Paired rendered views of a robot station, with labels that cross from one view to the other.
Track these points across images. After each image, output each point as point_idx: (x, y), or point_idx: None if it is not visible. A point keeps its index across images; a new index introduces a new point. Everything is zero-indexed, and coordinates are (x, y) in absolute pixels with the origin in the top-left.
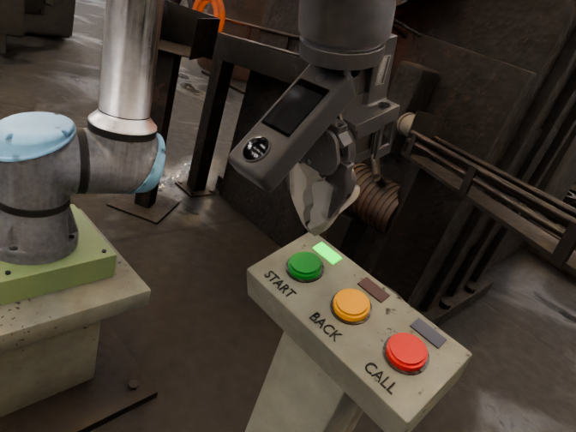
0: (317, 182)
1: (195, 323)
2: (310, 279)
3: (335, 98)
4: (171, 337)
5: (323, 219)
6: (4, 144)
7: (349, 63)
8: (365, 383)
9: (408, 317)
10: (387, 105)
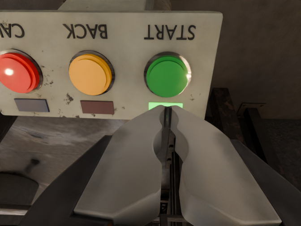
0: (140, 199)
1: (273, 38)
2: (147, 67)
3: None
4: (280, 16)
5: (123, 128)
6: None
7: None
8: (6, 11)
9: (54, 106)
10: None
